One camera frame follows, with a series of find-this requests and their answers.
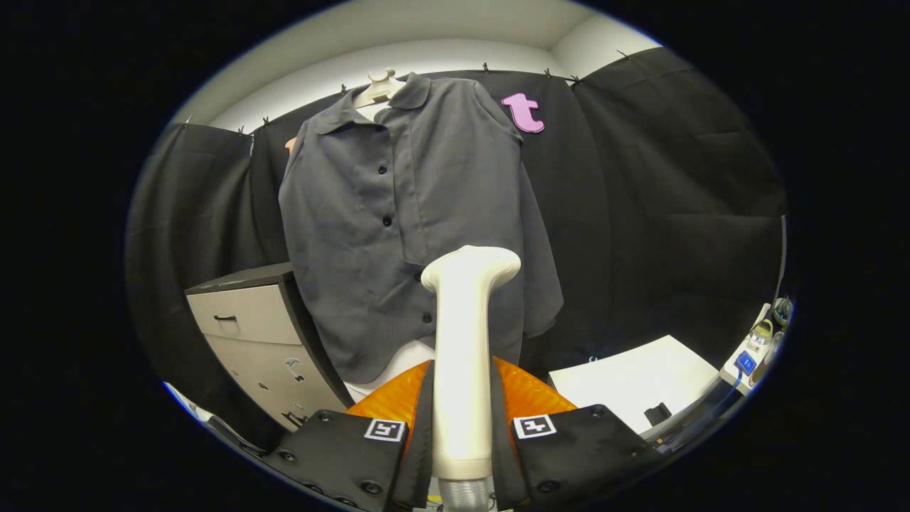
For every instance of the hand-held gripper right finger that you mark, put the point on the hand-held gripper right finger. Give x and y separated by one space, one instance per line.
501 469

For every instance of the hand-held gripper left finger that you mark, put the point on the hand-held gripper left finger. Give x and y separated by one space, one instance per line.
416 469

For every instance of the white garment steamer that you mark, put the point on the white garment steamer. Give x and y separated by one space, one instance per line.
462 341

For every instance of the grey button-up shirt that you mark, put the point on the grey button-up shirt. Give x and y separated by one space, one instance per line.
355 213

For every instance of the small black box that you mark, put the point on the small black box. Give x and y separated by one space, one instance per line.
657 414

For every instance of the white printed bag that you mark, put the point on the white printed bag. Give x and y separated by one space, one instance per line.
213 425

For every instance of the grey drawer cabinet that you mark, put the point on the grey drawer cabinet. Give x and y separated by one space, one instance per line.
242 313

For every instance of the pile of small desk items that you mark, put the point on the pile of small desk items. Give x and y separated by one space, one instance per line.
746 363

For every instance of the white mannequin torso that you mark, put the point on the white mannequin torso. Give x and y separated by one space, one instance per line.
380 89

